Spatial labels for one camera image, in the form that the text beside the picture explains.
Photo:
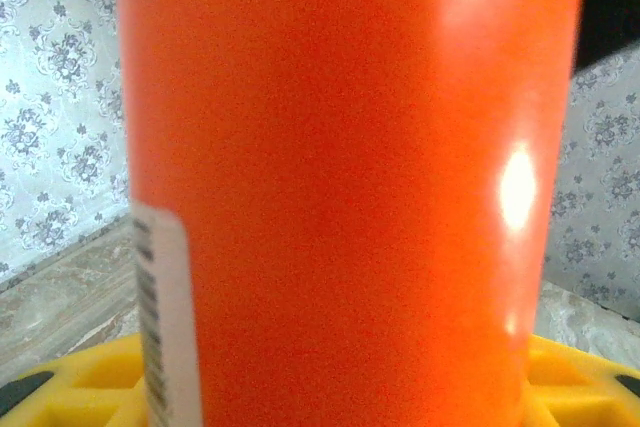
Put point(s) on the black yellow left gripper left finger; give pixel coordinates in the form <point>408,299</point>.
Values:
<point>65,387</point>

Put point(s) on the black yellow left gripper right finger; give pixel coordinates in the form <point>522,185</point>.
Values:
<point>585,387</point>

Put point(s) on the orange pill bottle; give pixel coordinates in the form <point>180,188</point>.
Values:
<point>350,187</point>

